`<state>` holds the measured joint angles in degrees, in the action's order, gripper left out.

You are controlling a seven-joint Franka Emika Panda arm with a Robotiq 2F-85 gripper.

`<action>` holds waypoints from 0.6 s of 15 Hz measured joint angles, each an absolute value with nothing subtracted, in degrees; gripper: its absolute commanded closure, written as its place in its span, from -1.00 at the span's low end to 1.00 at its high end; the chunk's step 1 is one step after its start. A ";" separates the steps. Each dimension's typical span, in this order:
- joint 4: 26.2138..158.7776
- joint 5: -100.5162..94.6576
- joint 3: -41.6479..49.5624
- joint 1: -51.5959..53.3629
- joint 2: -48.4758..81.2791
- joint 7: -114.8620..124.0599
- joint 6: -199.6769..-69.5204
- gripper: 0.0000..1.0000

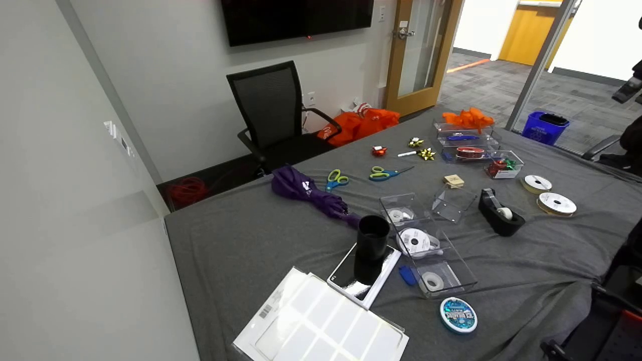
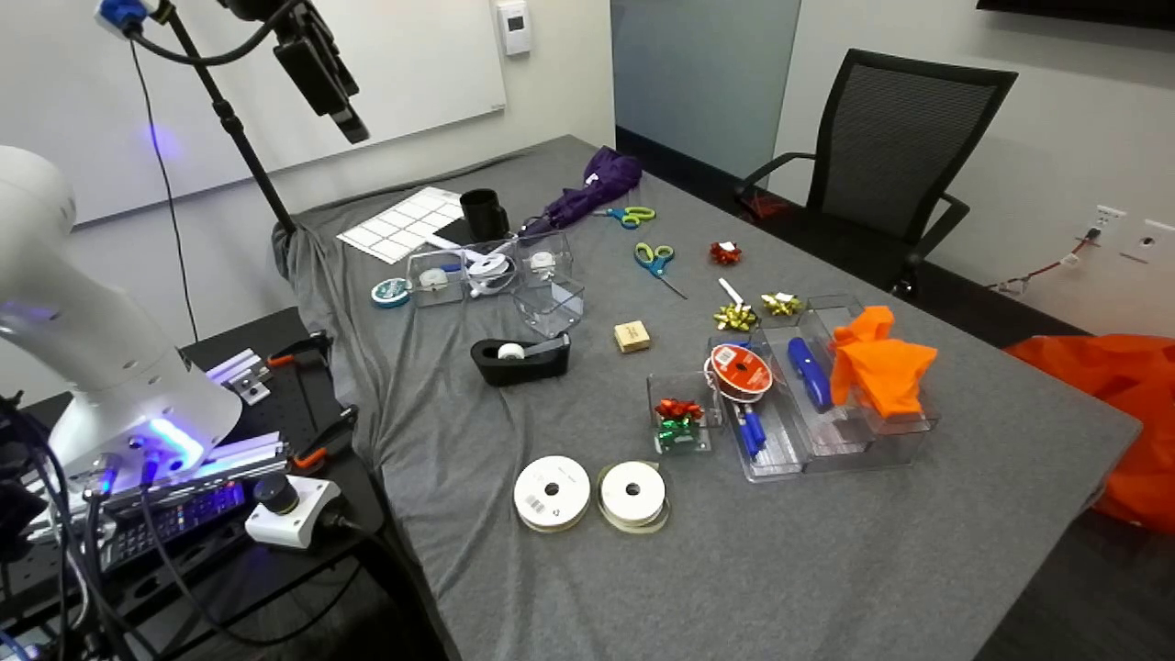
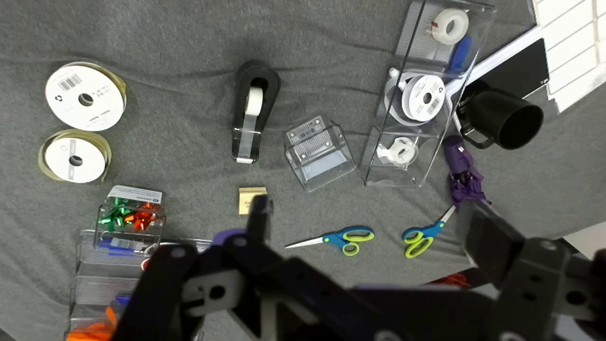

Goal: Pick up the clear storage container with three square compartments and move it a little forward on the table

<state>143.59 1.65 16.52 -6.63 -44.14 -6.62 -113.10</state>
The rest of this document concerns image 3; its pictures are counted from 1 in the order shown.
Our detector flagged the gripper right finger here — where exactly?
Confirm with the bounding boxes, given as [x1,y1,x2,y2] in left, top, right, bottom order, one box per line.
[463,202,606,341]

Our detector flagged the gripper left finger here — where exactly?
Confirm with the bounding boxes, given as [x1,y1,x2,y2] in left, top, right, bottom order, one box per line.
[111,195,351,341]

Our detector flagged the small clear plastic container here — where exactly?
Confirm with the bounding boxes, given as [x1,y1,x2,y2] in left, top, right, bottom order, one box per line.
[283,115,356,193]

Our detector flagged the clear three-compartment storage container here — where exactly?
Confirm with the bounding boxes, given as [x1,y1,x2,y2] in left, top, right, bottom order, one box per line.
[359,0,496,188]

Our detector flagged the clear plastic drawer organizer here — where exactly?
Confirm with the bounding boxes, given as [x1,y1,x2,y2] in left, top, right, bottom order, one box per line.
[64,229,212,341]

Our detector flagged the box of gift bows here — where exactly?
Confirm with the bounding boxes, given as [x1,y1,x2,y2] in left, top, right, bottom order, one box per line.
[94,185,167,252]

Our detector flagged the orange plastic items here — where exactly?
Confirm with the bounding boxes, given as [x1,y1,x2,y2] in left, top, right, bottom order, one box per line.
[65,307,118,341]

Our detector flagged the blue and green scissors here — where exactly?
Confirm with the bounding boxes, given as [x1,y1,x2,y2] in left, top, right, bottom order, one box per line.
[285,226,375,257]
[401,204,456,259]

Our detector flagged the tan sticky note pad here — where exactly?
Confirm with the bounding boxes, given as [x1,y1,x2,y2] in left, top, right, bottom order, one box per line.
[238,186,268,215]

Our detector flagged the purple folding umbrella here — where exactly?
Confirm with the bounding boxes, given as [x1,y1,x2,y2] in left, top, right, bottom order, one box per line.
[442,135,492,207]

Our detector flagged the small gold ribbon spool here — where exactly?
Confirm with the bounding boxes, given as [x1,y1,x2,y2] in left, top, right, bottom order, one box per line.
[37,128,113,185]

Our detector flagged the black mug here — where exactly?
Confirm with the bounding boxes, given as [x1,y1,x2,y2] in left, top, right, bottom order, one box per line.
[456,80,544,151]

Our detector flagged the black tape dispenser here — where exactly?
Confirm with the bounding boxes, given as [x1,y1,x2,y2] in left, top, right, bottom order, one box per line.
[231,60,282,164]

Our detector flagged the white tape roll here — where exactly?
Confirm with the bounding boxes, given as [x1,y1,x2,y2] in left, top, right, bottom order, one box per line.
[377,137,419,167]

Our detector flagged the large gold ribbon spool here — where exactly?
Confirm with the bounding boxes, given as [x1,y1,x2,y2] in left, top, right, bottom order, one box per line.
[45,61,127,133]

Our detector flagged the silver ribbon spool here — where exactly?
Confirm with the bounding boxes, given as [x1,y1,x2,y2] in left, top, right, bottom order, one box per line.
[384,67,446,127]

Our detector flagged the blue plastic item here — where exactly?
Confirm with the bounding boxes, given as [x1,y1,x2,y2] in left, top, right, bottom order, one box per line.
[448,36,473,72]

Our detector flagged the grey cloth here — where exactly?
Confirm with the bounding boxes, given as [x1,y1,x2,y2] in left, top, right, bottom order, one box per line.
[0,0,606,341]

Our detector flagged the clear tape roll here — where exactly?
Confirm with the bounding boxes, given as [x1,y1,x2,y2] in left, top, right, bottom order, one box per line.
[430,8,470,46]

